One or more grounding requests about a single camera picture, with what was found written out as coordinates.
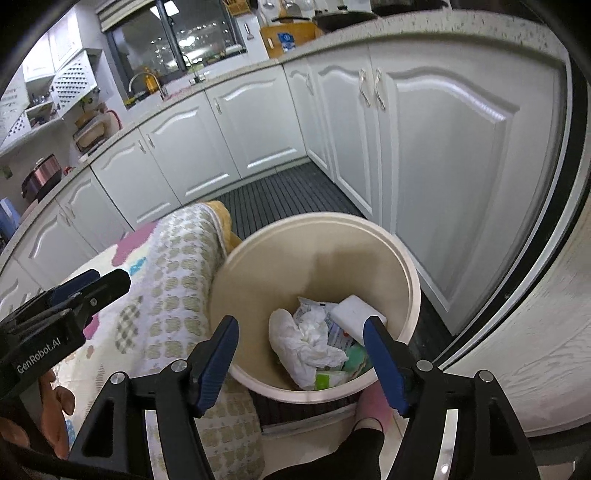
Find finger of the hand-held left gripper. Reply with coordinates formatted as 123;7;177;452
0;269;132;341
0;269;101;326

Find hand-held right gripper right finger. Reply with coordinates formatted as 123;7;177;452
362;315;541;480

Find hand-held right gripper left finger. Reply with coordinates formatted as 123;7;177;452
69;315;269;480

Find purple white box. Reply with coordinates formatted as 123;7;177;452
325;318;358;352

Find white foam sponge block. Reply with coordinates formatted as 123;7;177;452
330;295;389;344

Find green white milk carton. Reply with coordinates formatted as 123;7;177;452
315;369;352;391

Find beige round plastic bin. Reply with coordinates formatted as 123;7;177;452
209;212;422;404

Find person's left hand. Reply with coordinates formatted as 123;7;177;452
0;369;77;459

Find pink slipper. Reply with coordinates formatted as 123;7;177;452
353;385;398;432

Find patterned patchwork table cover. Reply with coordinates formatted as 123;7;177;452
41;203;266;480

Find blue white packet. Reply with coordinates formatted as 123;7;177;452
0;198;21;243

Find person's leg in black trousers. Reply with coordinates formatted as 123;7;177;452
263;418;386;480

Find copper coloured electric pot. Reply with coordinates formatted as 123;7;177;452
21;154;63;201

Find dark ribbed floor mat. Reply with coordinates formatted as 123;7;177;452
215;161;455;428

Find chrome kitchen faucet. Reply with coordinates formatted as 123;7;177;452
128;71;169;100

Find white kitchen base cabinets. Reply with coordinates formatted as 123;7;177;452
0;11;573;333

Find small chrome water tap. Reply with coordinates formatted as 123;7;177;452
182;55;206;84

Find dark kitchen window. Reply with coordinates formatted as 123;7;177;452
108;0;245;100

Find wooden cutting board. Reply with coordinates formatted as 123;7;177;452
259;21;324;60

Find black wok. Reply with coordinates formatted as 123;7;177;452
314;8;379;33

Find white lattice wall cabinets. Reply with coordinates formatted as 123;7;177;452
0;46;102;144

